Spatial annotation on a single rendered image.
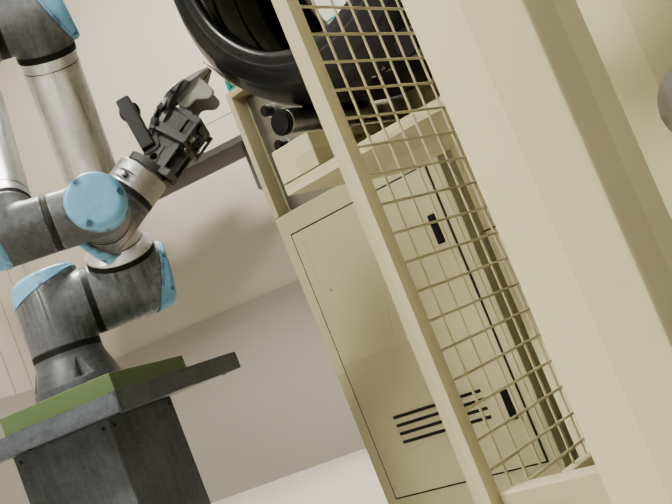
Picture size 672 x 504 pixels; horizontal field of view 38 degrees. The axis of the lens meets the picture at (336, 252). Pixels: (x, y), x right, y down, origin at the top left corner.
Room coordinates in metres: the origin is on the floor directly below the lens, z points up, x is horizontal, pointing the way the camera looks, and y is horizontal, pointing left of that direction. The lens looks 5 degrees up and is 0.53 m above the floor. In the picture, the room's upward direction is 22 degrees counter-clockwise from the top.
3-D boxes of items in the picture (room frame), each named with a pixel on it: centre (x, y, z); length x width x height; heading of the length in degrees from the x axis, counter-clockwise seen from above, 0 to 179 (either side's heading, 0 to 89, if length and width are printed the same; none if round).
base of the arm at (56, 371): (2.13, 0.62, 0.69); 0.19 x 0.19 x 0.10
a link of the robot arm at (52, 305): (2.13, 0.61, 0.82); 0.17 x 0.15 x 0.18; 101
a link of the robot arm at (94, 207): (1.49, 0.32, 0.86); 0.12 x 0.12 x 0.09; 11
